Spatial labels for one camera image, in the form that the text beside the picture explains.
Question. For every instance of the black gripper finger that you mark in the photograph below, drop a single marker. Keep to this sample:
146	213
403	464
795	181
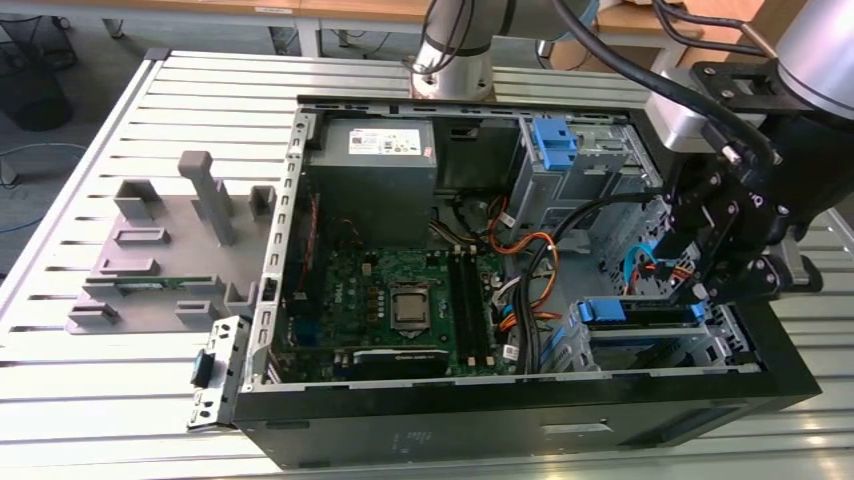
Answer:
693	210
736	277

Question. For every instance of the hard disk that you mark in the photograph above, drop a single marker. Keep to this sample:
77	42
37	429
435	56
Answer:
600	310

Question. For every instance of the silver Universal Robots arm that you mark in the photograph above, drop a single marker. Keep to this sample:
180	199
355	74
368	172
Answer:
453	75

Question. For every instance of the metal disk bay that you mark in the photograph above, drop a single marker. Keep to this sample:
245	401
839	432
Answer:
653	331

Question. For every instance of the grey metal drive cage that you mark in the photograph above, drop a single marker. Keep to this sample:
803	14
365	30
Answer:
587	175

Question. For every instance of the blue plastic drive latch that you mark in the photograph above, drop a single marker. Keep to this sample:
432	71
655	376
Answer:
553	145

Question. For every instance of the wooden cabinet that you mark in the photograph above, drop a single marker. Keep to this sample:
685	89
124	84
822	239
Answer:
774	12

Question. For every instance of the black RAM slot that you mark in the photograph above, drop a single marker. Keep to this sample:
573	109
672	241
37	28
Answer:
479	305
460	305

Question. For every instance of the wooden desk white legs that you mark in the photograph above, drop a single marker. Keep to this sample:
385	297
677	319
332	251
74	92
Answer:
627	22

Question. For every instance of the CPU socket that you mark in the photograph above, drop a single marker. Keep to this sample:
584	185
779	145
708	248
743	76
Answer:
409	286

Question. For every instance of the silver CPU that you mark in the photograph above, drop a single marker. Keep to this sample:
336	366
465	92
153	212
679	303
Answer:
408	307

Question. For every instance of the grey power supply unit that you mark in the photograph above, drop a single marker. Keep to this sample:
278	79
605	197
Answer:
373	210

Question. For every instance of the black open PC case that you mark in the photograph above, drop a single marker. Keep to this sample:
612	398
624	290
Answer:
467	440

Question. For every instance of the black graphics card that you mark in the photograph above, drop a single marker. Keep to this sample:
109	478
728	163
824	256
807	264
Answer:
400	362

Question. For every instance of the green motherboard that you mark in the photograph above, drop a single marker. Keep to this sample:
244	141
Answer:
347	280

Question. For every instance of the green RAM stick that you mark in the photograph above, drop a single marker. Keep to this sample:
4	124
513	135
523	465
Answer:
166	283

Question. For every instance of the grey parts rack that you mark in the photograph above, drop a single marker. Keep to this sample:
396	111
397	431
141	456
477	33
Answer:
146	310

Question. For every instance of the black mesh waste bin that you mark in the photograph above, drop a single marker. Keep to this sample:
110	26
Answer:
36	100

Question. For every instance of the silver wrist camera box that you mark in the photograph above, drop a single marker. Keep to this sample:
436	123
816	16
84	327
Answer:
680	127

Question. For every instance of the black wrist mounting bracket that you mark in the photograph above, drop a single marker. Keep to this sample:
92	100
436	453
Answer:
734	85

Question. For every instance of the metal card retainer bracket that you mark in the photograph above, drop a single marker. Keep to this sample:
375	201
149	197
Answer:
222	350

